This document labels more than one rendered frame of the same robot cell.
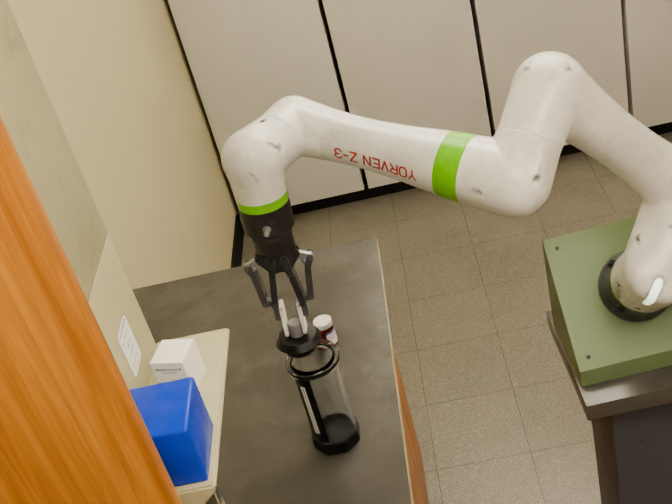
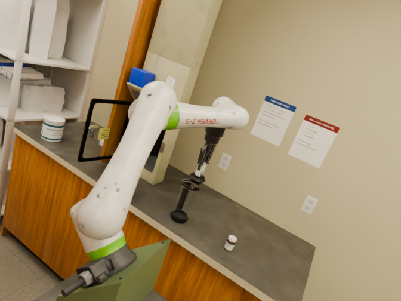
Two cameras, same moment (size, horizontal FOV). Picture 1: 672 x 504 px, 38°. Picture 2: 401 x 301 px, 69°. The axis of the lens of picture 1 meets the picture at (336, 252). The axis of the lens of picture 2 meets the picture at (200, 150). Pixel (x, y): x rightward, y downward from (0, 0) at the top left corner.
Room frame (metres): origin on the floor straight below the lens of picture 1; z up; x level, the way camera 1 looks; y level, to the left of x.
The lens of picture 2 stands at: (1.89, -1.29, 1.82)
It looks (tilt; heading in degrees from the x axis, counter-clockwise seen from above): 18 degrees down; 106
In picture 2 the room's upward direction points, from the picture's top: 20 degrees clockwise
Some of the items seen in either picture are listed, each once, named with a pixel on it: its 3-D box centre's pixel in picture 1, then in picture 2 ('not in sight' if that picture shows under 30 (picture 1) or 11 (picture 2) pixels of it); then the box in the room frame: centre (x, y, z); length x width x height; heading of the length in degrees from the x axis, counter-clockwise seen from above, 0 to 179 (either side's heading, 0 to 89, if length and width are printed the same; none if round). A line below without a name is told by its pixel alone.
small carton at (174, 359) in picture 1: (178, 366); not in sight; (1.09, 0.26, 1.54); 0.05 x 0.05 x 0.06; 69
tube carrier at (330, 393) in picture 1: (324, 396); (185, 200); (1.51, 0.10, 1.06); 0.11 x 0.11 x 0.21
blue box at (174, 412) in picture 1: (163, 435); (142, 78); (0.95, 0.27, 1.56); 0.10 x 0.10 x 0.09; 83
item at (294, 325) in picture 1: (297, 334); (197, 175); (1.52, 0.12, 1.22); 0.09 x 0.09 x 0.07
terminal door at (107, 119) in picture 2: not in sight; (105, 131); (0.86, 0.17, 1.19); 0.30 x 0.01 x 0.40; 76
